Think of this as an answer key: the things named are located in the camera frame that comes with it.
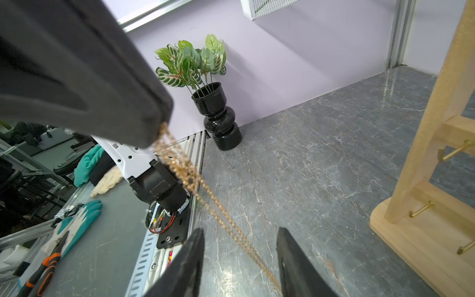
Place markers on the orange handled pliers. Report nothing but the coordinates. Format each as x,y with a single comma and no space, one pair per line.
47,264

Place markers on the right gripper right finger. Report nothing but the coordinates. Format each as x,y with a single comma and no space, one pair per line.
298,277

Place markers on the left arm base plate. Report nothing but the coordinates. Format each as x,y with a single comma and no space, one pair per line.
170,228

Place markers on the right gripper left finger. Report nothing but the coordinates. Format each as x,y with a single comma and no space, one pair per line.
182,278

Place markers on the wooden jewelry display stand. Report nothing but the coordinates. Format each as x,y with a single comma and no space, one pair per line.
432,231

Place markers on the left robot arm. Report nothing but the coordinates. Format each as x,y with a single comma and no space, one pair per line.
150,179

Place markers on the white mesh wall basket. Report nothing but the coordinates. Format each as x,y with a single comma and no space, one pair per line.
255,9

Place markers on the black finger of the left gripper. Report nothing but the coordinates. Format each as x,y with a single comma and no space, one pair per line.
69,64

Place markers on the cream cloth glove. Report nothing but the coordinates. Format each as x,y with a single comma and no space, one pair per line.
108,182

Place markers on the green leafy artificial plant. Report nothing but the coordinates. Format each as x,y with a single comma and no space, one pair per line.
192,68

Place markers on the white slotted cable duct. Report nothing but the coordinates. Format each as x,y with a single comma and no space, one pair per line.
139,282

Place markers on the teal work glove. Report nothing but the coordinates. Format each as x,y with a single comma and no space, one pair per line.
74,225

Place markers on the black ceramic vase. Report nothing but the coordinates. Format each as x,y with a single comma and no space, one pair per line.
220,119

